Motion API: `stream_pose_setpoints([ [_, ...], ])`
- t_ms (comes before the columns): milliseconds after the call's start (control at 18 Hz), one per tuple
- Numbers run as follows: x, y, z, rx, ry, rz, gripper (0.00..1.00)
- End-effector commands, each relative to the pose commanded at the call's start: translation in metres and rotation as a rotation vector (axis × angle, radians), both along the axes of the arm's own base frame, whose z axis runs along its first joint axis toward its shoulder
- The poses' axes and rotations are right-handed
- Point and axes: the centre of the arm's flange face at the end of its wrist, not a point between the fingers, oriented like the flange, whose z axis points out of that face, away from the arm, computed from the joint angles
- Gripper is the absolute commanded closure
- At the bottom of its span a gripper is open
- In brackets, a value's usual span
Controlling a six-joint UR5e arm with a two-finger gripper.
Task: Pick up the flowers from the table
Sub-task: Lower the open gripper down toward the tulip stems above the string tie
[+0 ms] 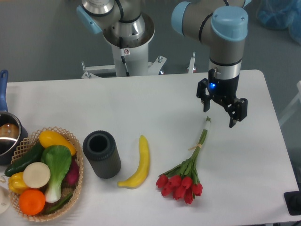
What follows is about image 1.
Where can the yellow squash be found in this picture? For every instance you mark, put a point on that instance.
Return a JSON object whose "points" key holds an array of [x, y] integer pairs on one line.
{"points": [[49, 138]]}

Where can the blue plastic bag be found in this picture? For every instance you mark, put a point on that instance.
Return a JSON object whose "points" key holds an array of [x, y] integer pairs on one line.
{"points": [[281, 15]]}

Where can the woven wicker basket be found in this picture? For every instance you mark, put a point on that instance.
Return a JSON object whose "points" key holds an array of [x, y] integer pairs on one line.
{"points": [[67, 189]]}

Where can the yellow banana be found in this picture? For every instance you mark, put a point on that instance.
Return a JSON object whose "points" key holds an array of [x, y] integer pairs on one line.
{"points": [[142, 171]]}

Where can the green chili pepper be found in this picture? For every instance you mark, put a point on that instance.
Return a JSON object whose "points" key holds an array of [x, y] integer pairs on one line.
{"points": [[59, 205]]}

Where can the red tulip bouquet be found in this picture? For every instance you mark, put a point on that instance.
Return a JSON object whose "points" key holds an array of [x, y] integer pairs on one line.
{"points": [[182, 181]]}

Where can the cream round disc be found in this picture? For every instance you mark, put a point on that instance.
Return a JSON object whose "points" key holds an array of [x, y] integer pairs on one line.
{"points": [[36, 175]]}

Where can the dark grey ribbed vase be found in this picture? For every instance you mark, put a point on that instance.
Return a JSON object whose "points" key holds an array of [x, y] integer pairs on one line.
{"points": [[101, 151]]}

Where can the white frame at right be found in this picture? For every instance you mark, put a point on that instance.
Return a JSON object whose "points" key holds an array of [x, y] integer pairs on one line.
{"points": [[291, 108]]}

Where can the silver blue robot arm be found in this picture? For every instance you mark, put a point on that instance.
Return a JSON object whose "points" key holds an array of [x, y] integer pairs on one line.
{"points": [[219, 24]]}

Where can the orange fruit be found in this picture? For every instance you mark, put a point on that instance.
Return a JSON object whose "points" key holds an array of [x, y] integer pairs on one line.
{"points": [[32, 202]]}

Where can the green bok choy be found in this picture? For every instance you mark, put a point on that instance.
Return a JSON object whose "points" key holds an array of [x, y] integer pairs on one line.
{"points": [[58, 160]]}

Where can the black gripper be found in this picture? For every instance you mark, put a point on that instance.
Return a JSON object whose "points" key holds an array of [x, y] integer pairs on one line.
{"points": [[223, 92]]}

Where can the blue saucepan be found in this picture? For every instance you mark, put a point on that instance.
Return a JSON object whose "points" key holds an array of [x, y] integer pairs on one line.
{"points": [[12, 131]]}

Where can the purple sweet potato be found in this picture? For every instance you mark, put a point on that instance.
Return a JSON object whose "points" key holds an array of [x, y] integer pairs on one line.
{"points": [[72, 175]]}

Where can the yellow bell pepper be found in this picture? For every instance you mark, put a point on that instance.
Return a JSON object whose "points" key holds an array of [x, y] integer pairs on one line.
{"points": [[16, 183]]}

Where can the white object at left edge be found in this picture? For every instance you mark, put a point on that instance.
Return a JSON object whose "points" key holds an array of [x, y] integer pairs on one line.
{"points": [[4, 196]]}

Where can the dark green cucumber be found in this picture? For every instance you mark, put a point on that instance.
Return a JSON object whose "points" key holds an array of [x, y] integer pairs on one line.
{"points": [[31, 156]]}

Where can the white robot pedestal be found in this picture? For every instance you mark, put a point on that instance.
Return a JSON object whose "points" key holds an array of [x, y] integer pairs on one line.
{"points": [[130, 48]]}

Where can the black device at edge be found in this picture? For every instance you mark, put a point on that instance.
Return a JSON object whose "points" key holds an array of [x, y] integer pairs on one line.
{"points": [[293, 202]]}

